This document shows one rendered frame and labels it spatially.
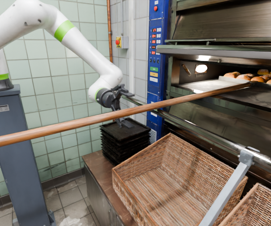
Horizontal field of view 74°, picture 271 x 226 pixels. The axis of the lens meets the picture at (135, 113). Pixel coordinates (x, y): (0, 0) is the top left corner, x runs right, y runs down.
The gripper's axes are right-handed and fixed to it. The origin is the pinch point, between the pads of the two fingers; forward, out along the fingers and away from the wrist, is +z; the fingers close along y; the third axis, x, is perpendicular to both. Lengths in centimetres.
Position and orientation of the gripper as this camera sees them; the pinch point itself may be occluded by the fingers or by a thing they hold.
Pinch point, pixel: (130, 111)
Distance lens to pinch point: 73.3
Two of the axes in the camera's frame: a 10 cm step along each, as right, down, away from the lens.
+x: -8.4, 1.9, -5.0
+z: 5.4, 3.0, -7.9
